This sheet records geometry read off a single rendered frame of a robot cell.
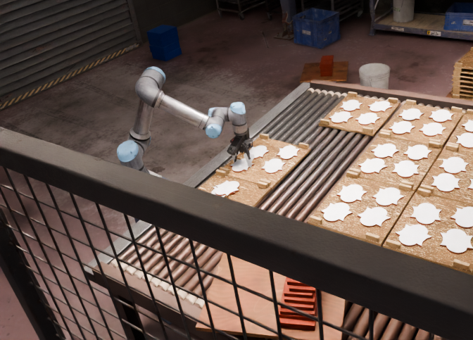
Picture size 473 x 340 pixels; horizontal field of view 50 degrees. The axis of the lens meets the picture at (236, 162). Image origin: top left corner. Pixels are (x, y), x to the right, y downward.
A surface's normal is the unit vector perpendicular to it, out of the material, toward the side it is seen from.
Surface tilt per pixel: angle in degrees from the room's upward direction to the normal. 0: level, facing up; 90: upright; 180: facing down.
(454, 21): 90
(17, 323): 0
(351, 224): 0
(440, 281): 0
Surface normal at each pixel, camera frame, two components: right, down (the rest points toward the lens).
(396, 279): -0.14, -0.83
